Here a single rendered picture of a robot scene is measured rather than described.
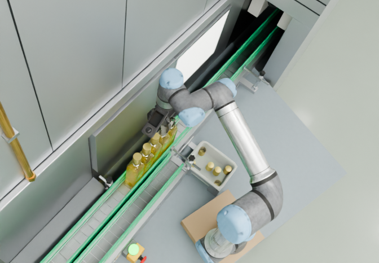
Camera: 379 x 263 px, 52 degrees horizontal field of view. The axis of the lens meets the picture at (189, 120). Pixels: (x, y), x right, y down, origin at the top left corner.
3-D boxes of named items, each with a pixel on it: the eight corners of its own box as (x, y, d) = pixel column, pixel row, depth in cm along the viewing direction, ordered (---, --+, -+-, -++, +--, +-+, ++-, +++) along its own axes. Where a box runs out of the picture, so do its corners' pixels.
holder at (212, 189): (191, 140, 205) (194, 134, 198) (233, 171, 200) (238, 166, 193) (172, 163, 196) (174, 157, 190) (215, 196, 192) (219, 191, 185)
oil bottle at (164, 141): (156, 147, 185) (161, 126, 166) (165, 154, 184) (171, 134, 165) (148, 154, 182) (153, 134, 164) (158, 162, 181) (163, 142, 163)
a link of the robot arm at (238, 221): (234, 252, 165) (280, 215, 119) (206, 272, 159) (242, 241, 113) (217, 228, 169) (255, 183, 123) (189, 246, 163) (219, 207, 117)
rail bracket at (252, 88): (236, 82, 224) (248, 57, 205) (260, 99, 222) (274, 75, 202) (232, 87, 222) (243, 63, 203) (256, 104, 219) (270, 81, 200)
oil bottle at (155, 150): (148, 155, 182) (153, 134, 163) (157, 162, 181) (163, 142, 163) (140, 163, 179) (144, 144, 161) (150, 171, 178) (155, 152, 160)
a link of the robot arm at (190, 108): (217, 106, 122) (198, 80, 125) (188, 121, 118) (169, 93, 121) (212, 118, 129) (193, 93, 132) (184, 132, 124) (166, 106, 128)
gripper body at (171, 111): (177, 114, 148) (183, 97, 138) (164, 129, 144) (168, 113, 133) (162, 102, 149) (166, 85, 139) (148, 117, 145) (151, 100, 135)
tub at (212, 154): (199, 145, 203) (203, 138, 196) (234, 171, 200) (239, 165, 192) (180, 169, 195) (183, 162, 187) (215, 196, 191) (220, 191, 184)
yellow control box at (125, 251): (131, 241, 174) (132, 238, 168) (144, 252, 173) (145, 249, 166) (121, 254, 171) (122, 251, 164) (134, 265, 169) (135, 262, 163)
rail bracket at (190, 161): (171, 152, 184) (175, 140, 174) (199, 173, 181) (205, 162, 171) (167, 156, 183) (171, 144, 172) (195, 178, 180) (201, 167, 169)
